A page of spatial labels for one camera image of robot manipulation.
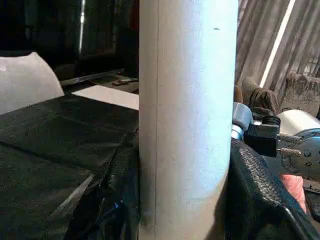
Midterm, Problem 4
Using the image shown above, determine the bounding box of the white cushion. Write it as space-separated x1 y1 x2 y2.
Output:
0 51 66 117

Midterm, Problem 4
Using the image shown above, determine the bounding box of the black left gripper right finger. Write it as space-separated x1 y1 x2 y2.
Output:
222 139 320 240

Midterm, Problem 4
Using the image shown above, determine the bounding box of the white flat board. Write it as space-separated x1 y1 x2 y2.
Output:
71 84 140 112

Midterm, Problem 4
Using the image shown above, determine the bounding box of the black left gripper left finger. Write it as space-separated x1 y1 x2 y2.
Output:
63 129 142 240

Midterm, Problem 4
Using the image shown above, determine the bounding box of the white plastic table leg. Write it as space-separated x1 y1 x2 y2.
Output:
138 0 241 240

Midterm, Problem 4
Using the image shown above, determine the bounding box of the grey window curtain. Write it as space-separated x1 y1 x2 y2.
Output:
234 0 320 119

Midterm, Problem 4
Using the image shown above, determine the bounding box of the black work mat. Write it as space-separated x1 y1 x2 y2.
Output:
0 90 142 240

